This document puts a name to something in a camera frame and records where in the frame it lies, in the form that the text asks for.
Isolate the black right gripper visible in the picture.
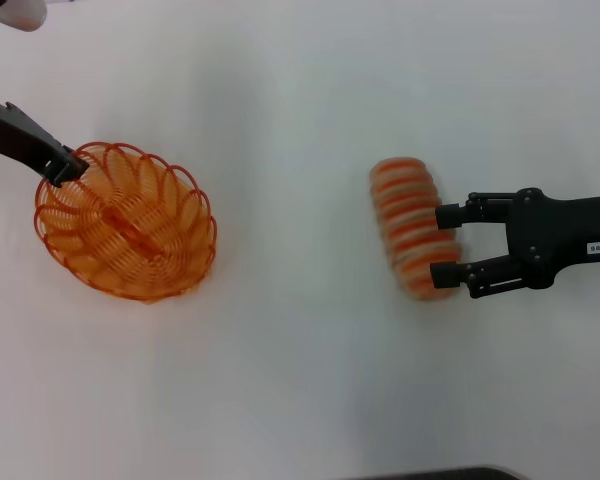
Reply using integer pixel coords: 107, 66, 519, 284
429, 187, 600, 301

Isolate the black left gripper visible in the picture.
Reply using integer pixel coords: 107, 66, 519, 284
0, 101, 91, 189

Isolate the orange striped bread roll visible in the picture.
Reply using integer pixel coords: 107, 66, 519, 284
368, 156, 464, 303

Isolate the orange wire coil basket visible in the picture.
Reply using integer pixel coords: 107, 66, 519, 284
33, 141, 219, 301

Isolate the black robot torso edge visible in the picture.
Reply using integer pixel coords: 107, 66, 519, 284
362, 465, 524, 480

